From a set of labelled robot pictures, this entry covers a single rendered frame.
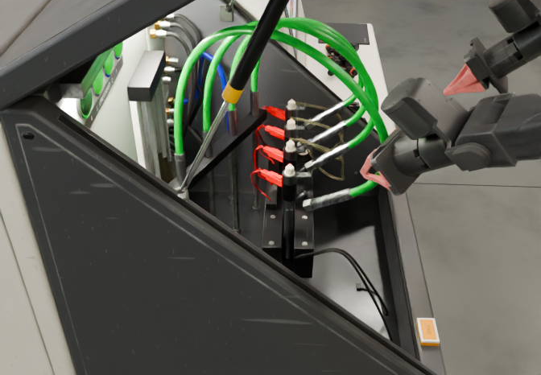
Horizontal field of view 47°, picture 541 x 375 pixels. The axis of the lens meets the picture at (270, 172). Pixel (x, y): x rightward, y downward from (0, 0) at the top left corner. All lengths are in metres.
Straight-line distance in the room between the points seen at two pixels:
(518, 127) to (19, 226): 0.60
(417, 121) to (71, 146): 0.42
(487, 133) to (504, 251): 2.06
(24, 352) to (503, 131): 0.74
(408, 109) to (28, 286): 0.55
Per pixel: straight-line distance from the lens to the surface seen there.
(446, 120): 0.80
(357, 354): 0.94
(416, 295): 1.18
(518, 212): 3.02
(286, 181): 1.14
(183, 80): 1.04
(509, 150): 0.76
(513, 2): 1.11
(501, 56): 1.15
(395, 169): 0.89
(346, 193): 1.00
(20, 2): 0.88
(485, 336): 2.43
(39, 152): 0.75
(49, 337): 0.98
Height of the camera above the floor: 1.79
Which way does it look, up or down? 36 degrees down
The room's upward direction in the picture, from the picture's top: straight up
